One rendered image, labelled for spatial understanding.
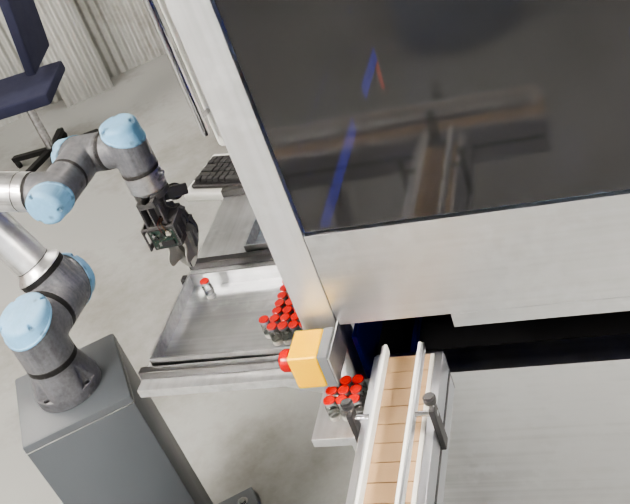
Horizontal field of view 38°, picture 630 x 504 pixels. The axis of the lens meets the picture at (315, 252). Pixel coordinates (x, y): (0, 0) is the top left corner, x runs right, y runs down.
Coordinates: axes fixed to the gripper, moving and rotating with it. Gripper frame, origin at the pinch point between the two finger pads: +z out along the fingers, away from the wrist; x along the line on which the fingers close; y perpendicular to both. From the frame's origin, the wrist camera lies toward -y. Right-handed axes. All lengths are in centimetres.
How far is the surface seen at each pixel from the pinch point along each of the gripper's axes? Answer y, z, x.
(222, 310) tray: 4.9, 11.1, 3.8
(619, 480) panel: 35, 43, 77
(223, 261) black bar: -10.7, 9.8, 1.5
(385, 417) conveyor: 45, 7, 42
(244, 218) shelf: -28.7, 11.3, 2.8
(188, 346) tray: 14.6, 11.1, -1.8
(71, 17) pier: -332, 51, -171
